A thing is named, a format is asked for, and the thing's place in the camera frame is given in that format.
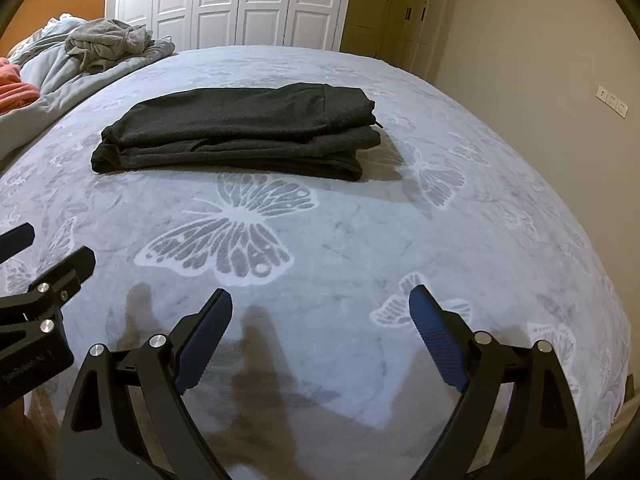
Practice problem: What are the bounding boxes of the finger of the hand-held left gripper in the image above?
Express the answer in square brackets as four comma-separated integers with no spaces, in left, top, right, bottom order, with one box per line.
[0,222,37,264]
[0,246,97,326]

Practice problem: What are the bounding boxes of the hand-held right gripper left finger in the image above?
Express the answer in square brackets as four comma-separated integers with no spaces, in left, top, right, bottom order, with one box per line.
[56,287,234,480]

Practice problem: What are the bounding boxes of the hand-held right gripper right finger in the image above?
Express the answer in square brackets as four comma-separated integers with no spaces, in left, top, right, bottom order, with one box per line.
[407,284,587,480]

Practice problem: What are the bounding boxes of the dark grey pants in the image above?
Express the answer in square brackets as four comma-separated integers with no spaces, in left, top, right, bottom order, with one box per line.
[90,81,383,182]

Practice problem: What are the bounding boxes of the person's left forearm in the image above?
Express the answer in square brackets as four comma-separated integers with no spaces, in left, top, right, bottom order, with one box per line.
[0,394,60,480]

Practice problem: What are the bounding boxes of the grey butterfly print bed blanket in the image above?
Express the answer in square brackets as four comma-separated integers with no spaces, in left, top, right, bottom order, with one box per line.
[0,45,632,480]

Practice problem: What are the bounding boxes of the orange fleece blanket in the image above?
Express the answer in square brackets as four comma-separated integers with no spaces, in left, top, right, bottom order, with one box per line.
[0,56,41,116]

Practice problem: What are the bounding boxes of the light grey duvet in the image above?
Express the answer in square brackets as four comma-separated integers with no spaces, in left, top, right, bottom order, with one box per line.
[0,12,177,171]

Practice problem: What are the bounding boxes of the crumpled grey garment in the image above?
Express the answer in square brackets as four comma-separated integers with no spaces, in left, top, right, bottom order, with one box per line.
[65,17,156,73]

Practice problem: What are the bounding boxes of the white panelled wardrobe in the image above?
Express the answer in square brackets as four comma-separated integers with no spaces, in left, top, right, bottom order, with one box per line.
[104,0,357,52]

